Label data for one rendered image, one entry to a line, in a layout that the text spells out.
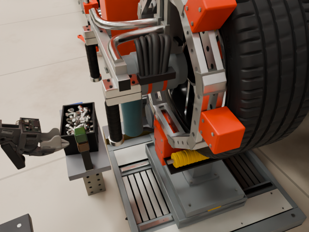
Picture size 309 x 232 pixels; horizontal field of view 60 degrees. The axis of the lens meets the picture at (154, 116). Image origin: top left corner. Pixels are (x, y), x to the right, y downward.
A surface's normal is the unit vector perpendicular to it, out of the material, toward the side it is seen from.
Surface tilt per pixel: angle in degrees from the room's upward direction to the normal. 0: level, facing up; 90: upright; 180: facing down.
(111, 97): 90
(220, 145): 90
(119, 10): 90
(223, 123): 0
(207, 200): 0
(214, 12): 125
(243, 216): 0
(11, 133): 90
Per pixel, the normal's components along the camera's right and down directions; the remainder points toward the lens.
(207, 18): 0.27, 0.94
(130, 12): 0.33, 0.63
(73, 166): 0.00, -0.75
